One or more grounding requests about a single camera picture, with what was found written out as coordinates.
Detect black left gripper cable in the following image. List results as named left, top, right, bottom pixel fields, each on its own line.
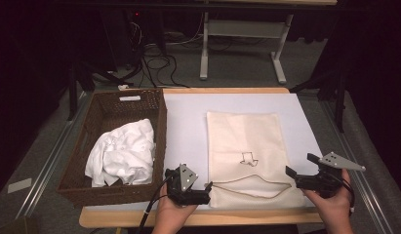
left=135, top=176, right=174, bottom=234

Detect white desk frame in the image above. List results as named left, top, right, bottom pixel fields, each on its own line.
left=199, top=11, right=296, bottom=86

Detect wooden table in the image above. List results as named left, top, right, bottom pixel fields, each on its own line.
left=78, top=86, right=324, bottom=229

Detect aluminium floor rail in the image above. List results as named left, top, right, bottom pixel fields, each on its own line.
left=319, top=99, right=395, bottom=234
left=13, top=92, right=93, bottom=219

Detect black stand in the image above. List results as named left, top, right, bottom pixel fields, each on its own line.
left=66, top=59, right=125, bottom=122
left=289, top=64, right=349, bottom=134

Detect white floor tape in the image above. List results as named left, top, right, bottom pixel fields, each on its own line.
left=7, top=177, right=33, bottom=195

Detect person's right hand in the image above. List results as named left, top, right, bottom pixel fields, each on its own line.
left=301, top=169, right=355, bottom=225

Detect dark equipment with red light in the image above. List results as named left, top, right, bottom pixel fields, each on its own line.
left=100, top=7, right=147, bottom=70

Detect white table mat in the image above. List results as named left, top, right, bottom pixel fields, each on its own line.
left=84, top=93, right=324, bottom=212

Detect white shirt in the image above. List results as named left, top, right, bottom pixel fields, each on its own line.
left=84, top=118, right=157, bottom=188

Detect cream drawstring bag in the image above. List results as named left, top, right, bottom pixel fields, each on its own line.
left=206, top=110, right=307, bottom=210

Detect person's left hand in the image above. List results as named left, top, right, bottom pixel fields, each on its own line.
left=154, top=190, right=198, bottom=230

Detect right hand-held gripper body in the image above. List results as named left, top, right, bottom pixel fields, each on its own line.
left=295, top=151, right=367, bottom=199

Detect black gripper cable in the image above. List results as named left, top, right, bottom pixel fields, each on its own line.
left=135, top=176, right=174, bottom=234
left=331, top=172, right=356, bottom=215

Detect black floor cables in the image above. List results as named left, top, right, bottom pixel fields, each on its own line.
left=129, top=21, right=190, bottom=89

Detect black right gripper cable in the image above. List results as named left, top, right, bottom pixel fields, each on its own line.
left=331, top=172, right=356, bottom=215

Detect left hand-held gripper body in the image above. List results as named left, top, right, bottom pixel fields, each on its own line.
left=164, top=163, right=212, bottom=207

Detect brown wicker basket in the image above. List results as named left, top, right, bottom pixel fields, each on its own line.
left=56, top=88, right=169, bottom=209

